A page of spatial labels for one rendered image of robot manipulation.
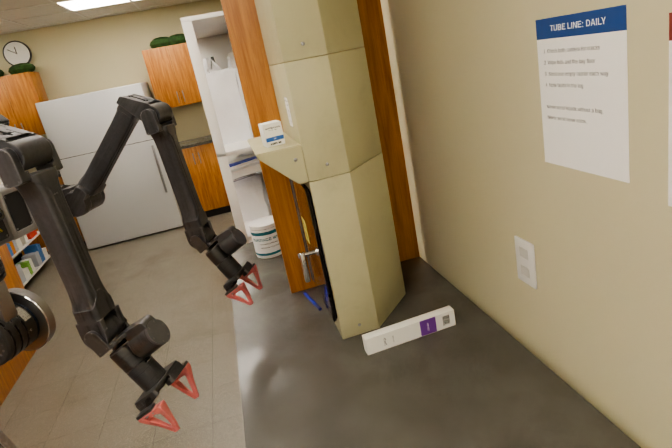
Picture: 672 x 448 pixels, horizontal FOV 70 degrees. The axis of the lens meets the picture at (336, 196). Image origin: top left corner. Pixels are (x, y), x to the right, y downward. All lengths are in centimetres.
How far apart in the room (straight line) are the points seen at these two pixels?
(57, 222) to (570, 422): 106
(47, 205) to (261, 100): 76
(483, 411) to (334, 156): 68
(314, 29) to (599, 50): 63
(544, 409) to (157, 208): 558
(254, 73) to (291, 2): 41
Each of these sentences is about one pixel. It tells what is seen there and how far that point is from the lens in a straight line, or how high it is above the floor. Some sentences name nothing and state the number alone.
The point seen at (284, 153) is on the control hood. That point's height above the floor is 150.
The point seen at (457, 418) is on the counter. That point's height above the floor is 94.
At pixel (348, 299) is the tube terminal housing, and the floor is 106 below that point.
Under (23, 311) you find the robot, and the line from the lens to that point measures 169.
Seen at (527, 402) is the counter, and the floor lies 94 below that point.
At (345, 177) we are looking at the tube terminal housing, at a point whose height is 140.
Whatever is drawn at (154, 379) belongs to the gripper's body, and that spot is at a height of 114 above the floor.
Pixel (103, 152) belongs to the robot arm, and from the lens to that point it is 156.
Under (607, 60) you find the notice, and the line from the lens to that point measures 90.
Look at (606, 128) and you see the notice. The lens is 92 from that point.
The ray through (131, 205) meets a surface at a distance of 634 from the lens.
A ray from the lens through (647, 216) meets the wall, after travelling 91.
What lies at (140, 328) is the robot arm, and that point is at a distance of 108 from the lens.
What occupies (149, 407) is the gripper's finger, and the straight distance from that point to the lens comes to 112.
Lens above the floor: 171
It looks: 16 degrees down
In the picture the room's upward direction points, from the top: 11 degrees counter-clockwise
